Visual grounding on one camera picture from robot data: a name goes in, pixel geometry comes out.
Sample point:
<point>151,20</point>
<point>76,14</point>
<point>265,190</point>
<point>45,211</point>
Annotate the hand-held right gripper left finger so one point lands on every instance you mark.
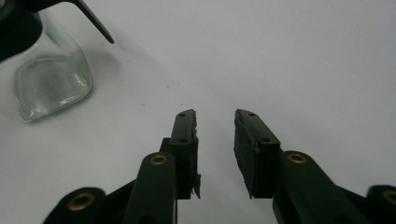
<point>183,155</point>

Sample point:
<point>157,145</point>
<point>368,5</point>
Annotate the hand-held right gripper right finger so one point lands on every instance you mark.
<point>258,161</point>

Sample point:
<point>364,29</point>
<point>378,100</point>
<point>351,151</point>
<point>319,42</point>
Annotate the clear glass bottle black spout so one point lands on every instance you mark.
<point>53,81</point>

